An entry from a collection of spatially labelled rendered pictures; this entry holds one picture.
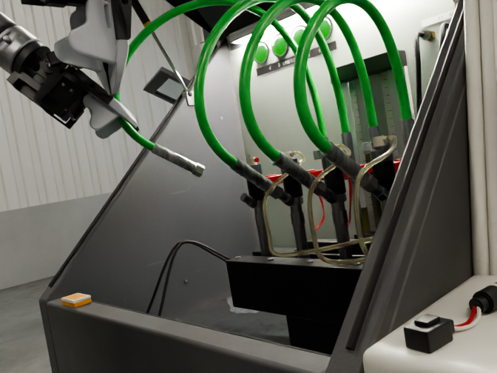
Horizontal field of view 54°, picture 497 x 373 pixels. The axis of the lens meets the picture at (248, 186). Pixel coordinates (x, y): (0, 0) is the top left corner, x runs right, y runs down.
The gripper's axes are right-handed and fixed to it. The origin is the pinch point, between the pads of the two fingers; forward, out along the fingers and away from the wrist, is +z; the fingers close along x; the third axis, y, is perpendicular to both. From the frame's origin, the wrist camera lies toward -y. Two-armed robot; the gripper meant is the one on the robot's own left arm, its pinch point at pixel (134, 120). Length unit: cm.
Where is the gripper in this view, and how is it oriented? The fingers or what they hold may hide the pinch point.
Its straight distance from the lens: 83.5
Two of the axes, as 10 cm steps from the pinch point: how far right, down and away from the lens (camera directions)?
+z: 8.1, 5.9, -0.3
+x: 1.0, -1.9, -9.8
